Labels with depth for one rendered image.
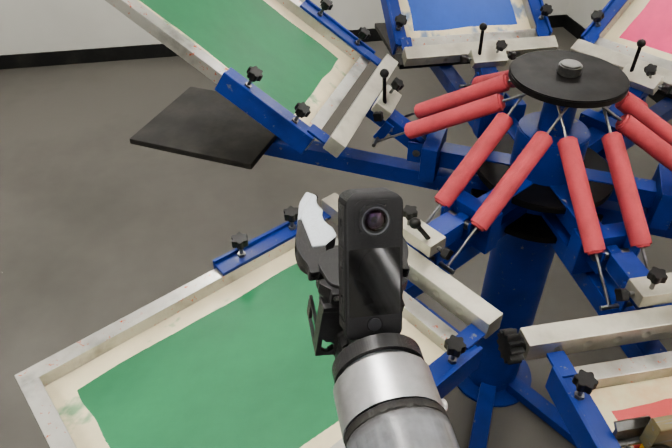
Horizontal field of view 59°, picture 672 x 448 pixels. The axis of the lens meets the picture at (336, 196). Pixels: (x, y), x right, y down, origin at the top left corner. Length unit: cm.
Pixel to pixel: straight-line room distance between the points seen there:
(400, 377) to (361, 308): 6
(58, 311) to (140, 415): 169
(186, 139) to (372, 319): 169
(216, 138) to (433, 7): 97
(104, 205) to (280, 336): 223
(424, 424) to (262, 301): 109
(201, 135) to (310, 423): 116
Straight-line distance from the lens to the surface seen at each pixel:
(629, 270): 158
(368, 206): 43
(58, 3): 502
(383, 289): 46
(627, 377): 144
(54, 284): 312
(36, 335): 292
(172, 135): 213
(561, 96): 162
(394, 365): 43
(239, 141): 205
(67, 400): 141
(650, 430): 131
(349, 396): 44
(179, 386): 136
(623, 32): 251
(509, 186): 157
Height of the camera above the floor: 204
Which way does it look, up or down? 38 degrees down
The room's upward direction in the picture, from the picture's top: straight up
